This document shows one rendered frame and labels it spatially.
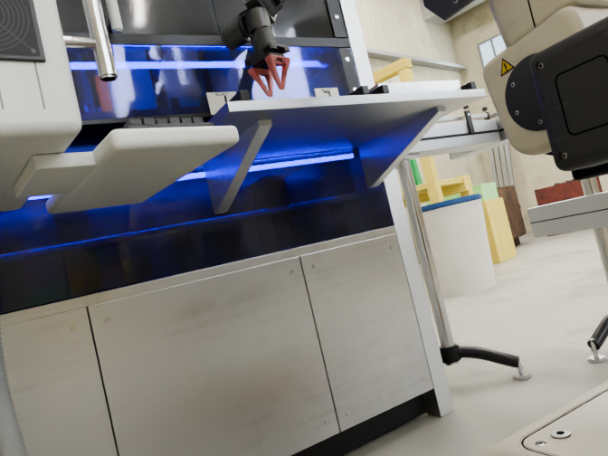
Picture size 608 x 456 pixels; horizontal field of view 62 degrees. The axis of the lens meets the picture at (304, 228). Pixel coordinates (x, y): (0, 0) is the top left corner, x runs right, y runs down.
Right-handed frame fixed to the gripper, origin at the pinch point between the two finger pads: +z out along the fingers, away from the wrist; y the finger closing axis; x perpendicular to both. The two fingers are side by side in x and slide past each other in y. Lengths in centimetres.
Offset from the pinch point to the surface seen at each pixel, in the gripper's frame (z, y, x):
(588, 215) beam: 50, -26, -117
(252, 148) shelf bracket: 16.1, -4.1, 15.4
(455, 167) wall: -60, 335, -764
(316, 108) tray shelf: 12.5, -18.5, 9.4
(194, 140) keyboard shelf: 21, -22, 43
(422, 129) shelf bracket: 15.8, -17.5, -31.7
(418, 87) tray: 8.3, -25.0, -21.4
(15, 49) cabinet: 9, -20, 64
